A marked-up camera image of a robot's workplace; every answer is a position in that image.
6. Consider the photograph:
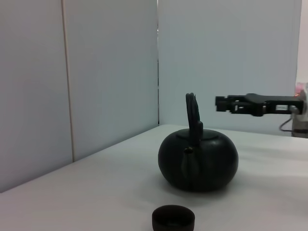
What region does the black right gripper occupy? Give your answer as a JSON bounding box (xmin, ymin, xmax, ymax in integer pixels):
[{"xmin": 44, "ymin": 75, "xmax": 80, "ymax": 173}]
[{"xmin": 215, "ymin": 93, "xmax": 304, "ymax": 118}]

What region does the pink background object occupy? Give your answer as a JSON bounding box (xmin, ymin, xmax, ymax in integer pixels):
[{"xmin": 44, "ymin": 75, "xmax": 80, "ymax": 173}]
[{"xmin": 295, "ymin": 82, "xmax": 307, "ymax": 96}]

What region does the silver connector with cable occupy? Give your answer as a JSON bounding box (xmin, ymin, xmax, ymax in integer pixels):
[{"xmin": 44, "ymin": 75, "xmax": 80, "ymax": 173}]
[{"xmin": 278, "ymin": 105, "xmax": 300, "ymax": 133}]

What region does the black round teapot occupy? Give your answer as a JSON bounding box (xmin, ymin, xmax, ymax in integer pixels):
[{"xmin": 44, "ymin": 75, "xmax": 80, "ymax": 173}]
[{"xmin": 157, "ymin": 92, "xmax": 239, "ymax": 193}]

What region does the small black teacup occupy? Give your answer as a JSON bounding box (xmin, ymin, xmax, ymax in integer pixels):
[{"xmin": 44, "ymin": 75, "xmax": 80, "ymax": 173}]
[{"xmin": 152, "ymin": 204, "xmax": 196, "ymax": 231}]

